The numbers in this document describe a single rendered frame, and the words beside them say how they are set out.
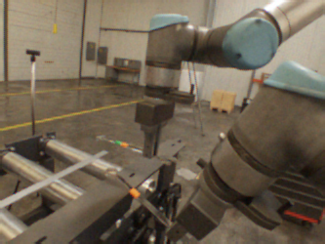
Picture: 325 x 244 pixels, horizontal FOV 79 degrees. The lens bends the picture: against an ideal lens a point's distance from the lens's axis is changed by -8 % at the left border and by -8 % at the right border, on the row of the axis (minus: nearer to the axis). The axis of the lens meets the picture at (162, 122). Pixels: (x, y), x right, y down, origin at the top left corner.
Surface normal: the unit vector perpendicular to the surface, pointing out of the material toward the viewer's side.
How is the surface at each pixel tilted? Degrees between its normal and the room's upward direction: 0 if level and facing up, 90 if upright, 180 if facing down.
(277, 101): 84
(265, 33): 93
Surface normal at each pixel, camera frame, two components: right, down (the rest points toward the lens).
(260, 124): -0.78, -0.01
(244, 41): 0.13, 0.34
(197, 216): -0.51, 0.28
